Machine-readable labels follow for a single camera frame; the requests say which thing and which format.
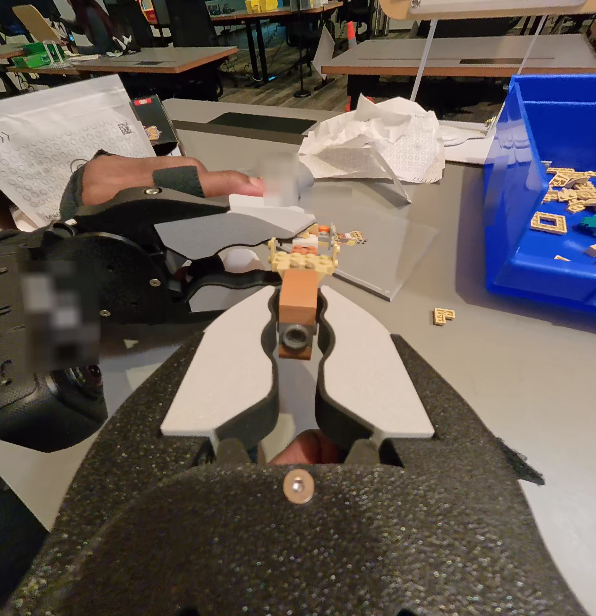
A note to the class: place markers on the white paper bag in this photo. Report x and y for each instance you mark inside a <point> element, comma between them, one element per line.
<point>375,139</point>
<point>48,144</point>

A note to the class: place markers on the yellow box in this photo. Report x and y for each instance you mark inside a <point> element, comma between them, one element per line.
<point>257,5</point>

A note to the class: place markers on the green box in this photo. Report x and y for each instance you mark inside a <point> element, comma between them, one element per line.
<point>33,55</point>

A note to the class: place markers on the tan square frame brick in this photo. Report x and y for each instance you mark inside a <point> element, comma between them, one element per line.
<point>548,215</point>

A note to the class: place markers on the tan wooden chair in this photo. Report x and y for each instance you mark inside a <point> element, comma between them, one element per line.
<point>36,24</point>

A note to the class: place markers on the grey instruction booklet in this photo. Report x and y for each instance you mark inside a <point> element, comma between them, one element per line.
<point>389,260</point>

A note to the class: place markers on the long wooden table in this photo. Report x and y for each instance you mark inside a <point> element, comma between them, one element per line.
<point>278,12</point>
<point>158,57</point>

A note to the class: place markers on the brown tan brick model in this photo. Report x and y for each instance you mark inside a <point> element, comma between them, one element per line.
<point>300,298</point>

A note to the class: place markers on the black product box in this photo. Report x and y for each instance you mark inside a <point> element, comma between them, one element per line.
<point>156,125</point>

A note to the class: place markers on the person's left hand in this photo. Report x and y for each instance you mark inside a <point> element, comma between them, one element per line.
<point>134,173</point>

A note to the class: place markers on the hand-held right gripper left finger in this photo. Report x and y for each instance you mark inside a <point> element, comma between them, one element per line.
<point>221,380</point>

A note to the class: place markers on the teal brick separator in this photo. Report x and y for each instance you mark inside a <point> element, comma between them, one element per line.
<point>594,225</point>

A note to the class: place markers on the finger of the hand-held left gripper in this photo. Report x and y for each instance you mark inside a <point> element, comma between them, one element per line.
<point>221,231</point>
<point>206,298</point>

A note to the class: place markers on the blue plastic bin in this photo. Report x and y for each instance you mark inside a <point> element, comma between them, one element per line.
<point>519,192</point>

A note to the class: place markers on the pile of tan bricks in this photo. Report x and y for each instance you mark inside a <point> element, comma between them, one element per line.
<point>572,185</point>

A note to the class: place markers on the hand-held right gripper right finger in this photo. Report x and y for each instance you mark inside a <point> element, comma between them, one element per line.
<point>375,380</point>

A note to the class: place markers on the tan corner plate brick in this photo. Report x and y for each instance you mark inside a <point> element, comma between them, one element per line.
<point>444,316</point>

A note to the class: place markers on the orange traffic cone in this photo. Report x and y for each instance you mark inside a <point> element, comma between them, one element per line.
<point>351,36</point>

